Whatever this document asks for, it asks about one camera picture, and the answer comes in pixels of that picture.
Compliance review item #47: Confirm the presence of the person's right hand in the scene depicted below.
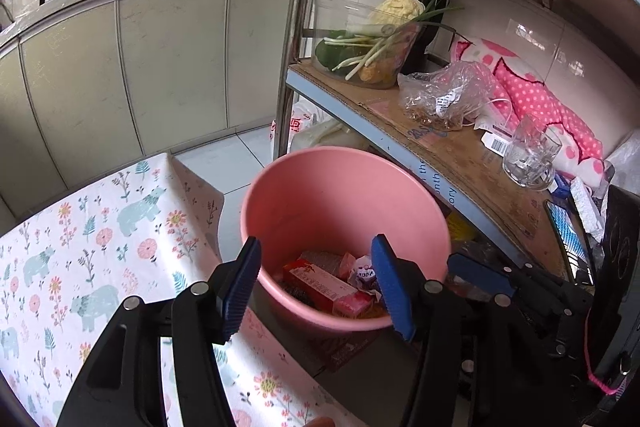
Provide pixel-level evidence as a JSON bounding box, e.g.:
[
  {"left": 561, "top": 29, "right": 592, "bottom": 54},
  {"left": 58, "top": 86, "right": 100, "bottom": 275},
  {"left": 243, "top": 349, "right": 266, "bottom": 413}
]
[{"left": 304, "top": 417, "right": 335, "bottom": 427}]

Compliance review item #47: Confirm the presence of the glass mug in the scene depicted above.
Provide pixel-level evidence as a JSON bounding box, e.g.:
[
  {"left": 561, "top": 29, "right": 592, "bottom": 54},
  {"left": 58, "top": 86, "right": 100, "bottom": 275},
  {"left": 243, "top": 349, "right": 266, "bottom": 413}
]
[{"left": 502, "top": 115, "right": 562, "bottom": 192}]

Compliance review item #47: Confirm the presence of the floral bear tablecloth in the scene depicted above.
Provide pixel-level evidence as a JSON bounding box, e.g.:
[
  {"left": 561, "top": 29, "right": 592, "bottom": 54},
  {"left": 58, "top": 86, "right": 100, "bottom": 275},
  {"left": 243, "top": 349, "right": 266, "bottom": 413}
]
[{"left": 1, "top": 154, "right": 357, "bottom": 426}]

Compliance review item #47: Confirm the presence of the metal shelf rack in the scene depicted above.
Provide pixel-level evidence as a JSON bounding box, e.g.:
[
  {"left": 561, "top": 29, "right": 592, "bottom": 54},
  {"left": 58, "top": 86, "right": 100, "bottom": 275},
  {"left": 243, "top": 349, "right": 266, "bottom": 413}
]
[{"left": 274, "top": 0, "right": 640, "bottom": 278}]

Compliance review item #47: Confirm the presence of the glass bowl of vegetables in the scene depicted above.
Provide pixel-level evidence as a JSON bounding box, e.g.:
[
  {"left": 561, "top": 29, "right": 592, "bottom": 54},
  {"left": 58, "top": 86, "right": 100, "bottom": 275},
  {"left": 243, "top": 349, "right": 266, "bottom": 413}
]
[{"left": 306, "top": 0, "right": 454, "bottom": 89}]

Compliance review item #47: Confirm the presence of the red cardboard box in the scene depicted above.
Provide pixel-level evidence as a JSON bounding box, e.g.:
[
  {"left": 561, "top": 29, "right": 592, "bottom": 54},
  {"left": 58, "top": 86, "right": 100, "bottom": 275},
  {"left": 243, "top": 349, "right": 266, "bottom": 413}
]
[{"left": 282, "top": 259, "right": 373, "bottom": 319}]

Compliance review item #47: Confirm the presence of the clear bag on shelf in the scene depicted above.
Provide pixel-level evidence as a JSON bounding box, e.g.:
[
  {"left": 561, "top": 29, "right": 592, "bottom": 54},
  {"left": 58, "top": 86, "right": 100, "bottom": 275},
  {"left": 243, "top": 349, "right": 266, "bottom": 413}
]
[{"left": 397, "top": 61, "right": 515, "bottom": 131}]

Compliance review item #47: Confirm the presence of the pink polka dot cloth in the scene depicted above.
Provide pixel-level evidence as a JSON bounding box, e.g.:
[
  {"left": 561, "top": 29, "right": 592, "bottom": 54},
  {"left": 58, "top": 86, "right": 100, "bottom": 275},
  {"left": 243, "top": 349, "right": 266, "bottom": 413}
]
[{"left": 450, "top": 37, "right": 605, "bottom": 188}]

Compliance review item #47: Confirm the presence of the pink plastic bucket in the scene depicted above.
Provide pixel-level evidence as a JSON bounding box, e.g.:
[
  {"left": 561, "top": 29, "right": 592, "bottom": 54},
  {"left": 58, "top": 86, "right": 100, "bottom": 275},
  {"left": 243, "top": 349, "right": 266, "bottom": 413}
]
[{"left": 240, "top": 146, "right": 451, "bottom": 337}]

